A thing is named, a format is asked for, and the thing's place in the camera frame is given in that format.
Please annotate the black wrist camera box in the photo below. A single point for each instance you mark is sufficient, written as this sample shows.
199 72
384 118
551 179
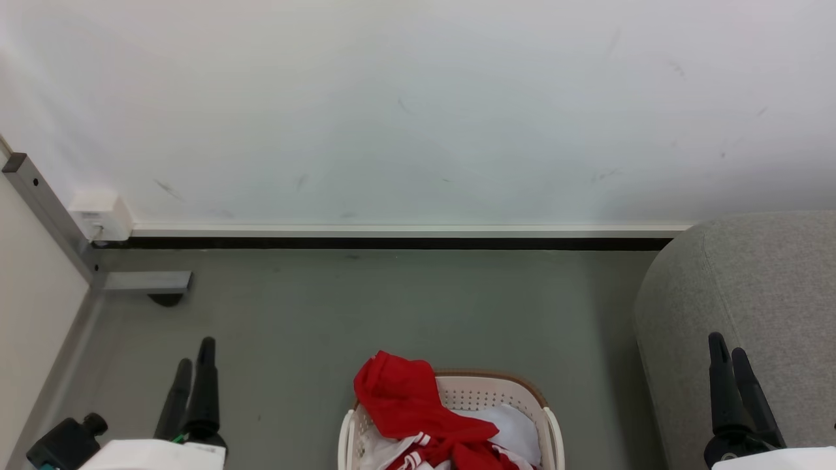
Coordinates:
65 444

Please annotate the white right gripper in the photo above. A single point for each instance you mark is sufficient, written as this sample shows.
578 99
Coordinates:
771 458

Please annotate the red and white jersey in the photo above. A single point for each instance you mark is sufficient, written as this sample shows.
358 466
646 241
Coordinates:
470 454

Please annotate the white garment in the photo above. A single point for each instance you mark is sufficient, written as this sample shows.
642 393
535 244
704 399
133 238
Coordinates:
516 424

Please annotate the red shorts white striped trim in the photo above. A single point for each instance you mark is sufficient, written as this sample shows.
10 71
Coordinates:
405 398

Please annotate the grey fabric ottoman seat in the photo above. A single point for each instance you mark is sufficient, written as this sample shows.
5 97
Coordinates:
764 287

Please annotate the white plastic laundry basket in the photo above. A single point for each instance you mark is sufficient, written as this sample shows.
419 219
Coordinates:
486 391

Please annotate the grey metal frame post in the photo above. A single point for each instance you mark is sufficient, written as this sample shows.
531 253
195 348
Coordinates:
46 202

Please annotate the white and black baseboard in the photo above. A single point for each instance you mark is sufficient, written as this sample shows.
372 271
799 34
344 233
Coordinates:
405 237

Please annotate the grey metal foot bracket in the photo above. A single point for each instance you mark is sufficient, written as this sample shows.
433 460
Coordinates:
147 282

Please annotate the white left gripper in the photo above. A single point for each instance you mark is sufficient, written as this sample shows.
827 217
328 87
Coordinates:
157 455

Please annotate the white wall outlet box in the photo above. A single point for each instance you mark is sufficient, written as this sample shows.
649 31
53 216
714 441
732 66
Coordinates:
101 214

